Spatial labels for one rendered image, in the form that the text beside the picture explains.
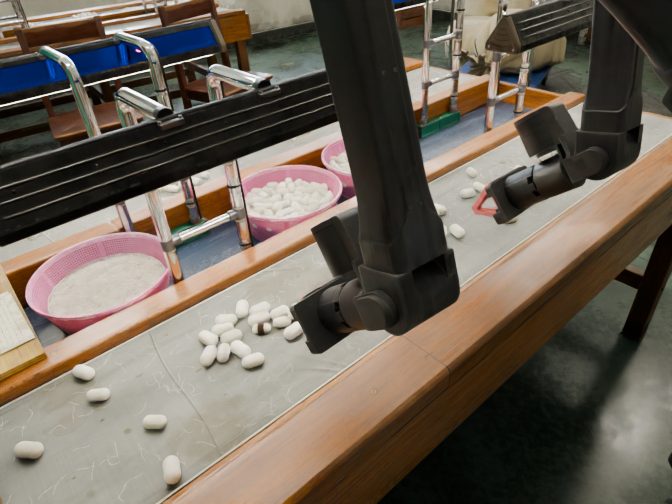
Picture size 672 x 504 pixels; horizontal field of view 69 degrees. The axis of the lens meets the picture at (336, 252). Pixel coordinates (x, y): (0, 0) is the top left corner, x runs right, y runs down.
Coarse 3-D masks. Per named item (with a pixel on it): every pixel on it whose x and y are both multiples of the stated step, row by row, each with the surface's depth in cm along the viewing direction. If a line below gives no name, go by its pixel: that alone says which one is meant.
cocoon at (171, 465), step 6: (168, 456) 62; (174, 456) 62; (168, 462) 62; (174, 462) 62; (168, 468) 61; (174, 468) 61; (168, 474) 60; (174, 474) 60; (180, 474) 61; (168, 480) 60; (174, 480) 60
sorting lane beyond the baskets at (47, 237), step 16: (416, 80) 189; (448, 80) 187; (464, 80) 186; (416, 96) 174; (320, 128) 155; (336, 128) 154; (288, 144) 146; (304, 144) 145; (240, 160) 139; (256, 160) 138; (192, 176) 132; (160, 192) 126; (176, 192) 125; (112, 208) 121; (128, 208) 120; (64, 224) 116; (80, 224) 115; (96, 224) 115; (32, 240) 111; (48, 240) 110; (0, 256) 106; (16, 256) 106
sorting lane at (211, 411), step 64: (448, 192) 117; (576, 192) 113; (320, 256) 99; (192, 320) 86; (64, 384) 76; (128, 384) 75; (192, 384) 74; (256, 384) 73; (320, 384) 73; (0, 448) 67; (64, 448) 66; (128, 448) 66; (192, 448) 65
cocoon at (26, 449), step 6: (18, 444) 65; (24, 444) 65; (30, 444) 65; (36, 444) 65; (42, 444) 66; (18, 450) 64; (24, 450) 64; (30, 450) 64; (36, 450) 64; (42, 450) 65; (18, 456) 65; (24, 456) 64; (30, 456) 64; (36, 456) 65
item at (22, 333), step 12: (0, 300) 87; (12, 300) 87; (0, 312) 84; (12, 312) 84; (0, 324) 82; (12, 324) 82; (24, 324) 82; (0, 336) 80; (12, 336) 79; (24, 336) 79; (0, 348) 77; (12, 348) 77
